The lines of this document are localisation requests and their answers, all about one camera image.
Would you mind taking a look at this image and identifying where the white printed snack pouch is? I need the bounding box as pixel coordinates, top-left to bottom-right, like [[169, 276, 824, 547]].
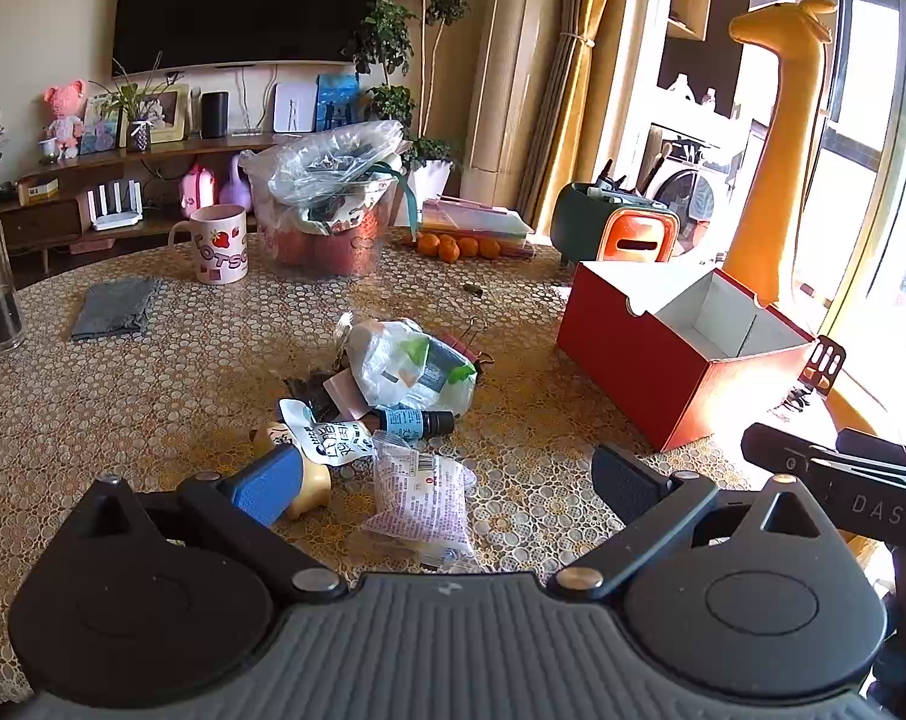
[[277, 399, 375, 466]]

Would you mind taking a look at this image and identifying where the pink strawberry mug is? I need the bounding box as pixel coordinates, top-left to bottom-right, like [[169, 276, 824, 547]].
[[168, 204, 250, 286]]

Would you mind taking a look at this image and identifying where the grey folded cloth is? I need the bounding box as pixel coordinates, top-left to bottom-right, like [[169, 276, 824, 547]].
[[70, 277, 167, 342]]

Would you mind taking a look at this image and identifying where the black speaker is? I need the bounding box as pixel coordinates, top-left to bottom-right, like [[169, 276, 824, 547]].
[[202, 91, 230, 140]]

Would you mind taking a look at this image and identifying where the blue picture box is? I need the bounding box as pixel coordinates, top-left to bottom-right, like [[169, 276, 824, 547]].
[[316, 73, 362, 132]]

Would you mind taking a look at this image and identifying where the pink doll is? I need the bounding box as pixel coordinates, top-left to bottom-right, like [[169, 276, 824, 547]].
[[44, 79, 86, 160]]

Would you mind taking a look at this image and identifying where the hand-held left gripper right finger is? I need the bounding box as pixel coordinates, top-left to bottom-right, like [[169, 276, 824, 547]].
[[547, 442, 844, 601]]

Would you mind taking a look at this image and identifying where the row of orange tangerines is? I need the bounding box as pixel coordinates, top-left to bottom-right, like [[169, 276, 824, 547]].
[[415, 232, 503, 261]]

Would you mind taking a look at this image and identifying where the white router with antennas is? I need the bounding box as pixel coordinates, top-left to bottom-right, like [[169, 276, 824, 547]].
[[85, 178, 148, 232]]

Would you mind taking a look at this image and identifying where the cream standing air conditioner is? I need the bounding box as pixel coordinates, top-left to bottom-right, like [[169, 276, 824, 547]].
[[460, 0, 585, 200]]

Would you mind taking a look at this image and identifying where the white washing machine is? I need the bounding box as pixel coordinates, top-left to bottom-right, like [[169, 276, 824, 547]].
[[648, 157, 724, 241]]

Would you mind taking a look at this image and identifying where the red cardboard box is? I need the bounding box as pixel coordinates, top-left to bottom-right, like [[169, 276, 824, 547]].
[[556, 261, 818, 453]]

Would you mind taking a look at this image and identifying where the white flat panel device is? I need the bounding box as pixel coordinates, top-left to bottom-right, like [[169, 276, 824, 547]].
[[273, 81, 319, 134]]

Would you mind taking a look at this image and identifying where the stack of colourful folders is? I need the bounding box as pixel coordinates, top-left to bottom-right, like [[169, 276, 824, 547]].
[[419, 196, 536, 260]]

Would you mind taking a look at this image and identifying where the cream photo frame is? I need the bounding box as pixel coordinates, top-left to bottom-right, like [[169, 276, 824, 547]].
[[119, 84, 191, 145]]

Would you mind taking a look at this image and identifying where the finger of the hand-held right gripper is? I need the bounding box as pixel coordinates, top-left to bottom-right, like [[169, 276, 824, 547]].
[[835, 427, 906, 470], [742, 422, 906, 496]]

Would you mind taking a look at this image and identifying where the green and orange organizer box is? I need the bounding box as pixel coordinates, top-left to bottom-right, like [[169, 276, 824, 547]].
[[550, 180, 683, 267]]

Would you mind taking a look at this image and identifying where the pink small bag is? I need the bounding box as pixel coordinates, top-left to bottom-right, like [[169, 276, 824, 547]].
[[181, 163, 215, 215]]

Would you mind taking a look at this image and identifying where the spindly plant in patterned pot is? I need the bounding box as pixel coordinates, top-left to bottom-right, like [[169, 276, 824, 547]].
[[112, 52, 170, 152]]

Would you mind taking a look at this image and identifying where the tall potted plant white pot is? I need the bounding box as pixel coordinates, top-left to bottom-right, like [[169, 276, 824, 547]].
[[344, 0, 480, 207]]

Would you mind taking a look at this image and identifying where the floral patterned desktop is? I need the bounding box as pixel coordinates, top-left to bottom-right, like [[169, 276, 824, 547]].
[[0, 229, 900, 698]]

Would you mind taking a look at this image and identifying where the small pale pink box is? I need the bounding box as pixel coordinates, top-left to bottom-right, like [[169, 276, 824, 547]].
[[324, 369, 371, 421]]

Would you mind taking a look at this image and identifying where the pinkish clear snack packet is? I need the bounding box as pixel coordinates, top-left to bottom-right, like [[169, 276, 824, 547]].
[[361, 431, 480, 563]]

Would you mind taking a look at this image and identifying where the pink binder clip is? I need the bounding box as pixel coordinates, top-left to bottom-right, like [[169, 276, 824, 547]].
[[442, 319, 499, 372]]

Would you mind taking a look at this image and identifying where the small bottle blue label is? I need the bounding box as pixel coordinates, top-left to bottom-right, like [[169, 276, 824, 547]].
[[374, 406, 455, 437]]

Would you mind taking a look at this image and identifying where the yellow and grey curtain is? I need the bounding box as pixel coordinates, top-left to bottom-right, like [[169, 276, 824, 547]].
[[517, 0, 668, 222]]

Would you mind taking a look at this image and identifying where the clear plastic bag of fruit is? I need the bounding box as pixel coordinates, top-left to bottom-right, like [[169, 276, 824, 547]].
[[239, 120, 416, 277]]

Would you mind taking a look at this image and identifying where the white plastic bag green print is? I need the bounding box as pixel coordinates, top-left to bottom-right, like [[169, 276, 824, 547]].
[[335, 313, 478, 421]]

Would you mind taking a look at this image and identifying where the wooden television cabinet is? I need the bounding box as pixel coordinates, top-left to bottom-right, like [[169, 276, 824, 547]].
[[0, 131, 304, 271]]

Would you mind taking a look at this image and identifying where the large glass window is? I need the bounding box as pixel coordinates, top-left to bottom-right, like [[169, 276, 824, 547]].
[[790, 0, 906, 466]]

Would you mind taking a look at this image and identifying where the beige figurine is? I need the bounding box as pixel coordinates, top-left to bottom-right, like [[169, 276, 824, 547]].
[[250, 424, 334, 522]]

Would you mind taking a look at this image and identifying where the yellow giraffe figure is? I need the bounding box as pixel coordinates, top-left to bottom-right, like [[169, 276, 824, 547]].
[[723, 0, 836, 301]]

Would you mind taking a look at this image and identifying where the black flat television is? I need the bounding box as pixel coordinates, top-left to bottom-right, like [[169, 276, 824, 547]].
[[112, 0, 386, 77]]

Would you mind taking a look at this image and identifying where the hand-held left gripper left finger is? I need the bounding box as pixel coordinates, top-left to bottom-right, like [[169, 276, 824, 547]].
[[70, 444, 349, 605]]

